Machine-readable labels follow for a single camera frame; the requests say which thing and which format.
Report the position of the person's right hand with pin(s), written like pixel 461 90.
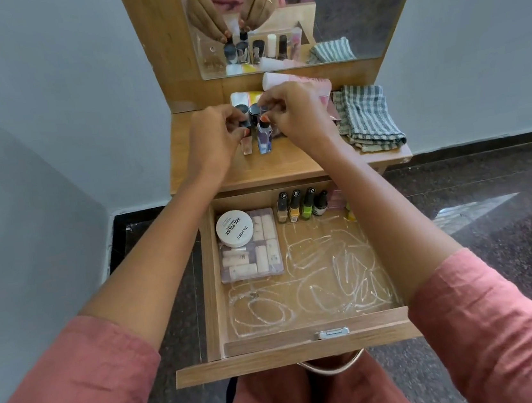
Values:
pixel 303 112

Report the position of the person's left hand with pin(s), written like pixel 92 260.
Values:
pixel 212 140

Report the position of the clear spray bottle black cap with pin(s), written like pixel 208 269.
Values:
pixel 247 148

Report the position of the pink tube white cap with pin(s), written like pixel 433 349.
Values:
pixel 273 80

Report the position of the blue printed spray bottle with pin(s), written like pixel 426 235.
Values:
pixel 264 141

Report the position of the pink tube yellow print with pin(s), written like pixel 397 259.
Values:
pixel 246 98

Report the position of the white round jar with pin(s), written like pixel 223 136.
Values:
pixel 234 229

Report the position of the pink perfume bottle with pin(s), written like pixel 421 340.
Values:
pixel 337 199

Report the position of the white label nail polish bottle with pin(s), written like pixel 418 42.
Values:
pixel 319 209

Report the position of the green nail polish bottle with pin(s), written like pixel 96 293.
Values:
pixel 307 211

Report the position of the yellow nail polish bottle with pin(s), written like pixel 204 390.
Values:
pixel 295 212

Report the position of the beige nail polish bottle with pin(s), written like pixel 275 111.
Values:
pixel 282 214

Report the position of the lime green bottle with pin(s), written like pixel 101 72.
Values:
pixel 350 213

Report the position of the clear box of beige tubes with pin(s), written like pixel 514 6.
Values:
pixel 268 261

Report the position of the wooden drawer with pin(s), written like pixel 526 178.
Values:
pixel 276 359

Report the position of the person's left forearm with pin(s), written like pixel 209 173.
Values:
pixel 158 265

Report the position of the person's right forearm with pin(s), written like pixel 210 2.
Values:
pixel 395 231

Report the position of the person's left pink sleeve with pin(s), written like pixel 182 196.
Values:
pixel 67 392

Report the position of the person's pink sleeve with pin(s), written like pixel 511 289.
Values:
pixel 67 392
pixel 505 334

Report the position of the person's right pink sleeve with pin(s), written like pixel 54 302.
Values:
pixel 505 334

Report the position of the wooden dressing table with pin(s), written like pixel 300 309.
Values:
pixel 271 167

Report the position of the green striped cloth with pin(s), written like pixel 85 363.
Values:
pixel 367 119

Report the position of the dressing table mirror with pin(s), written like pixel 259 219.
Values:
pixel 358 8

